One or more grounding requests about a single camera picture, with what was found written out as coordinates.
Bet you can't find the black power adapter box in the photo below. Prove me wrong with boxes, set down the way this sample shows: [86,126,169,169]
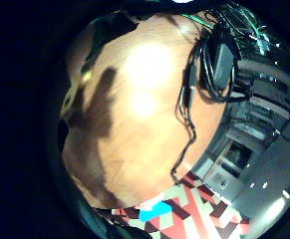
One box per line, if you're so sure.
[212,42,236,92]

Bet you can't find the grey shelf unit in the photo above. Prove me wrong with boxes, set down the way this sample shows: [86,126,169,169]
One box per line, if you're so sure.
[193,59,290,203]

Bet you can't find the the person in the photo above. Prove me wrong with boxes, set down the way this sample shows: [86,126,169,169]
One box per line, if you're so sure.
[93,170,252,239]

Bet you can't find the green cable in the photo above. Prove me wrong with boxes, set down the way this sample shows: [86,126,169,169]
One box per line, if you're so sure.
[180,13,216,30]

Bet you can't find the coiled black cable bundle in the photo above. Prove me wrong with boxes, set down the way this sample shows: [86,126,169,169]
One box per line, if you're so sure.
[187,23,252,105]

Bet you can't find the tangle of green wires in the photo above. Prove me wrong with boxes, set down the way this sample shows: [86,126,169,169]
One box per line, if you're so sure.
[217,3,282,58]

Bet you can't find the thin black cable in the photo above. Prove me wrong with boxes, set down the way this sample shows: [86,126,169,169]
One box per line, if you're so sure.
[169,63,198,185]

